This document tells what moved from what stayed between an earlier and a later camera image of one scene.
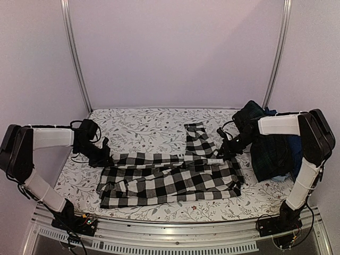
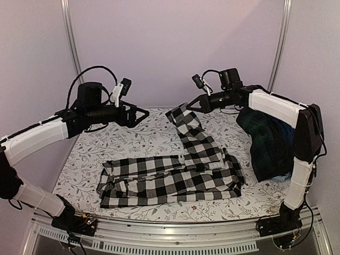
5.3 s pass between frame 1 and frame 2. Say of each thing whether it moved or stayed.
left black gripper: moved
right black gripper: moved
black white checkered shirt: moved
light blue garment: stayed
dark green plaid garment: stayed
